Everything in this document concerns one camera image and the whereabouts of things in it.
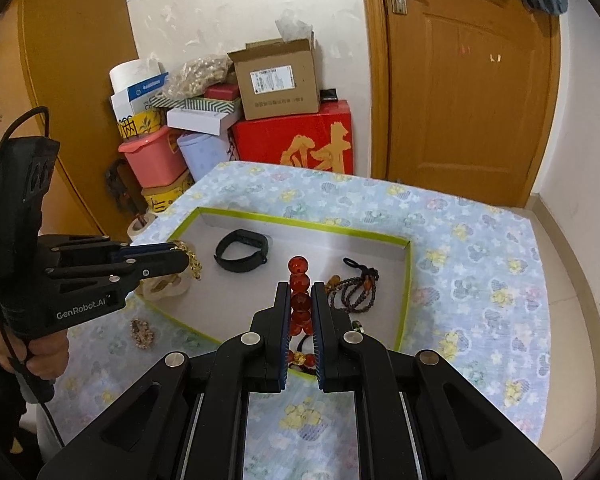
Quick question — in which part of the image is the yellow box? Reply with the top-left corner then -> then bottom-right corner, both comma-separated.
141,170 -> 196,213

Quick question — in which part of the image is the white tape roll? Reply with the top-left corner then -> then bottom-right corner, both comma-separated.
127,212 -> 158,243

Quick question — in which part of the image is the small brown hair clip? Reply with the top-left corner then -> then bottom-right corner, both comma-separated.
130,317 -> 157,351

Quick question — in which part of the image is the lavender round container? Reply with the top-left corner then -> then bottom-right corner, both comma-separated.
176,131 -> 236,183

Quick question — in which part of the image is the white paper roll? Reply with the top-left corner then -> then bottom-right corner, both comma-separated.
109,59 -> 161,93

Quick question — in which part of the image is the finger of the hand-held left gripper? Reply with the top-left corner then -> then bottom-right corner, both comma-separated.
37,234 -> 181,267
45,251 -> 191,311

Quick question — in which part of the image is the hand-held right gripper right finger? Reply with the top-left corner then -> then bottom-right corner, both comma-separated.
310,282 -> 563,480

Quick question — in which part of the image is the yellow patterned container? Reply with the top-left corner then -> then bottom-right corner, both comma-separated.
117,110 -> 161,140

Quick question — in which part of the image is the brown wooden wardrobe door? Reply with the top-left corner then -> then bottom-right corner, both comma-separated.
0,0 -> 146,241

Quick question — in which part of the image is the white flat box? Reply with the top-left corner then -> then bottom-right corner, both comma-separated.
167,107 -> 241,136

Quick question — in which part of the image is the green striped box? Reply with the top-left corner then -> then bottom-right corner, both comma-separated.
182,96 -> 243,113

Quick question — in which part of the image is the small red box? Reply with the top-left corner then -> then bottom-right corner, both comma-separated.
203,83 -> 241,102

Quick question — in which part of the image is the black wristband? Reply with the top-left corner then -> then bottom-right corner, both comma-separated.
215,229 -> 272,273

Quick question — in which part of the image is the yellow-green cardboard box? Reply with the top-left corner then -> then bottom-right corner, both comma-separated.
134,206 -> 413,353

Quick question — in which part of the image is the red bead bracelet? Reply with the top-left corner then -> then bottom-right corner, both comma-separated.
286,255 -> 317,366

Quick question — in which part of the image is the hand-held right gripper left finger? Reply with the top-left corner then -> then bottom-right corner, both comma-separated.
36,281 -> 292,480

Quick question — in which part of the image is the dark bead bracelet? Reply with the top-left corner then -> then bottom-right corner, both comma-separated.
325,257 -> 381,316

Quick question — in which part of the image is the dark metal object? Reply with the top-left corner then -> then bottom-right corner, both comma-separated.
105,159 -> 137,211

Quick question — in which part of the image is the person's left hand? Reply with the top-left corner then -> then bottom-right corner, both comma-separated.
0,324 -> 71,383

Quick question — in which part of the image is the blue floral tablecloth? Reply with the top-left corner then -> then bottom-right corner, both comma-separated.
55,160 -> 553,480

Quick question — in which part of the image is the pink plastic bin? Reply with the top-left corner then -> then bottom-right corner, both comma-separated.
118,127 -> 186,188

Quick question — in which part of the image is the clear bag of beige pieces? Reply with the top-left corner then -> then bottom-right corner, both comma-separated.
162,55 -> 233,100

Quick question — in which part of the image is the beige hair claw clip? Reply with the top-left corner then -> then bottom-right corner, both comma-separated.
139,240 -> 203,307

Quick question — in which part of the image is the large red box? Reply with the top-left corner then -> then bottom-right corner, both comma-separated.
230,100 -> 353,176

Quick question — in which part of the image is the blue and white box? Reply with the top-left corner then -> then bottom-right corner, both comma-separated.
111,72 -> 170,121

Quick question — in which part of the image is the brown cardboard box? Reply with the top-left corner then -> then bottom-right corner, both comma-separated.
227,37 -> 321,121

